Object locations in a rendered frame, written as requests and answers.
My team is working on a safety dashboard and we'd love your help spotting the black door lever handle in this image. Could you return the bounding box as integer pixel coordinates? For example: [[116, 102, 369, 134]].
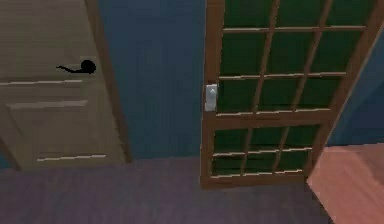
[[55, 59, 98, 75]]

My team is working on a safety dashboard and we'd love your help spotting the tan panelled room door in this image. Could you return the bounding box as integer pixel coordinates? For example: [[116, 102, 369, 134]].
[[0, 0, 134, 172]]

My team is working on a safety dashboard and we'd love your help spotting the silver door handle plate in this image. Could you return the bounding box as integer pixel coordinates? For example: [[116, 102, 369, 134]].
[[204, 84, 219, 113]]

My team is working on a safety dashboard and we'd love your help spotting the brown glazed lattice door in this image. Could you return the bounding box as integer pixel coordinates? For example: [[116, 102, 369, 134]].
[[199, 0, 384, 190]]

